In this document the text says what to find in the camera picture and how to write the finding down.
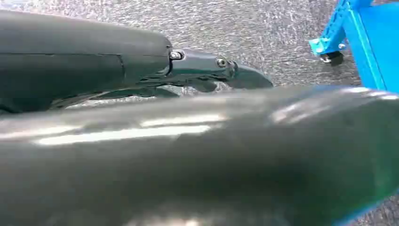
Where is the black frame foot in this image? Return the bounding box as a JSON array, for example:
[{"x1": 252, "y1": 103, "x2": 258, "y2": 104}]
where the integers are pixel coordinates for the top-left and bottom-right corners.
[{"x1": 320, "y1": 51, "x2": 345, "y2": 67}]

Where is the blue metal frame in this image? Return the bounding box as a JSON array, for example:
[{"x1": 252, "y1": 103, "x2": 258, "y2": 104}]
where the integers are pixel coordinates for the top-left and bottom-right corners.
[{"x1": 308, "y1": 0, "x2": 399, "y2": 94}]

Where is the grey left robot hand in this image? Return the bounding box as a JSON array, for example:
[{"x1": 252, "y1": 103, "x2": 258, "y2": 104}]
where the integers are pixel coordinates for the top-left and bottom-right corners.
[{"x1": 0, "y1": 9, "x2": 399, "y2": 226}]

